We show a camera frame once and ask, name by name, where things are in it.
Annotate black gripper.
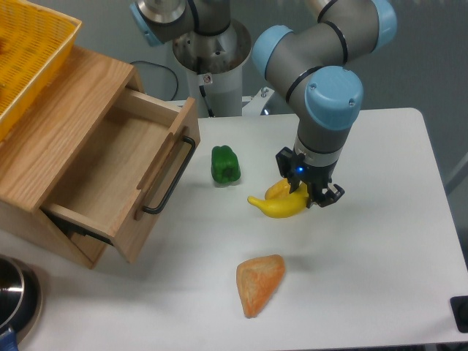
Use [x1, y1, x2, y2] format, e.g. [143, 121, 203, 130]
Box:
[276, 147, 345, 208]

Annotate yellow toy banana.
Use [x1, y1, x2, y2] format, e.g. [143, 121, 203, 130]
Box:
[247, 184, 308, 219]

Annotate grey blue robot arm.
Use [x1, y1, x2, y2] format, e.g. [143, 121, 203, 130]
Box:
[129, 1, 397, 207]

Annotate open wooden top drawer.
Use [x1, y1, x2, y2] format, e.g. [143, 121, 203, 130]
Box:
[42, 88, 200, 265]

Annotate wooden drawer cabinet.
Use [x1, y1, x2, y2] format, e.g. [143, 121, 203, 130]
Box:
[0, 45, 146, 270]

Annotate yellow toy bell pepper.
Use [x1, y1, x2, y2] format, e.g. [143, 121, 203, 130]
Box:
[264, 178, 290, 200]

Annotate green toy bell pepper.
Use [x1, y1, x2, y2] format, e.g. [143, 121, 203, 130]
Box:
[211, 146, 241, 184]

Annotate orange toy bread wedge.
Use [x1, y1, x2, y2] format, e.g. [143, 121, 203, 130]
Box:
[236, 254, 286, 318]

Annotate black corner table clamp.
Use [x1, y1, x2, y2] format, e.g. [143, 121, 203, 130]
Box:
[450, 295, 468, 333]

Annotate steel pot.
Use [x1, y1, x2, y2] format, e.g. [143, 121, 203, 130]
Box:
[1, 255, 43, 344]

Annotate yellow plastic basket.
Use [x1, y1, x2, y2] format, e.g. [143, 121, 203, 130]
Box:
[1, 1, 82, 139]

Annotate black drawer handle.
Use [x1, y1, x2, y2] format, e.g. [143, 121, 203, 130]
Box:
[142, 135, 196, 215]

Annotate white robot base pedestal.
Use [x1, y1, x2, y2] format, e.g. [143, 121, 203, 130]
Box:
[173, 19, 252, 118]

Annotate black cable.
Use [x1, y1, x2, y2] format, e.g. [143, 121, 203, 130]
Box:
[129, 59, 179, 102]

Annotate blue pot handle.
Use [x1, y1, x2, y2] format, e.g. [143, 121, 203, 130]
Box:
[0, 326, 19, 351]

